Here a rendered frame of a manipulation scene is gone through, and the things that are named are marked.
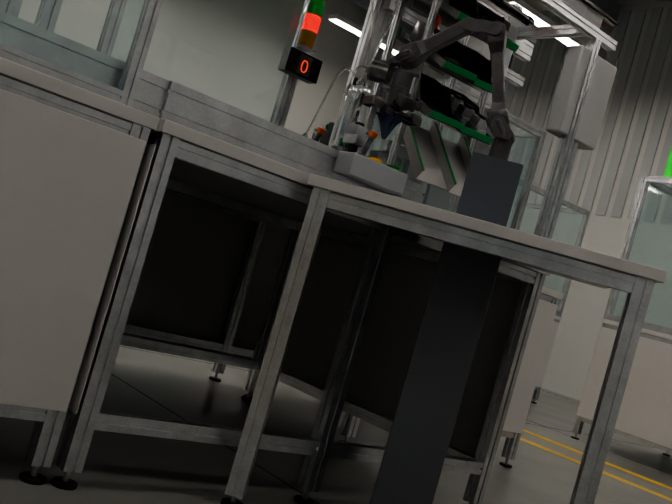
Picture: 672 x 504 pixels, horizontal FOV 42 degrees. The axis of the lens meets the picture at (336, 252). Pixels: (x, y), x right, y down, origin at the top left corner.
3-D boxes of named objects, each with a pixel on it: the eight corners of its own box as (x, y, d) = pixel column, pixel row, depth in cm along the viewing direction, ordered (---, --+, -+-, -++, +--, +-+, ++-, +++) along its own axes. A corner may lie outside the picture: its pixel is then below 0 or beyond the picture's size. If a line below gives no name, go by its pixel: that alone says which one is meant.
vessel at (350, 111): (365, 160, 366) (390, 73, 368) (340, 150, 357) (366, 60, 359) (344, 158, 377) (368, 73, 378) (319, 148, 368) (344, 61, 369)
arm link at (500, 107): (507, 27, 254) (484, 29, 256) (505, 18, 247) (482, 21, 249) (510, 137, 251) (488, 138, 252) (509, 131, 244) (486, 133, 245)
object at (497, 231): (664, 282, 212) (667, 271, 212) (306, 183, 222) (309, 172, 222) (604, 288, 281) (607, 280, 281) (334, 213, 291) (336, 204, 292)
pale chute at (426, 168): (447, 191, 280) (456, 182, 277) (414, 178, 273) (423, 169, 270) (428, 131, 298) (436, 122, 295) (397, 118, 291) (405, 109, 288)
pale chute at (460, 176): (477, 204, 289) (486, 195, 287) (446, 192, 283) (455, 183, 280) (457, 145, 307) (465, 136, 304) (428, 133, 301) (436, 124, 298)
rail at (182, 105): (417, 219, 263) (427, 184, 264) (160, 121, 207) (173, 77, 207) (405, 217, 268) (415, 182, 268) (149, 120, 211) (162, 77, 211)
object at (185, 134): (550, 276, 294) (552, 267, 294) (161, 131, 199) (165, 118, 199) (300, 222, 403) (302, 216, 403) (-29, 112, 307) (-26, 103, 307)
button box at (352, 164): (402, 195, 249) (409, 174, 249) (348, 173, 235) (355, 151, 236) (386, 192, 254) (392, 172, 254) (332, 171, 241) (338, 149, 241)
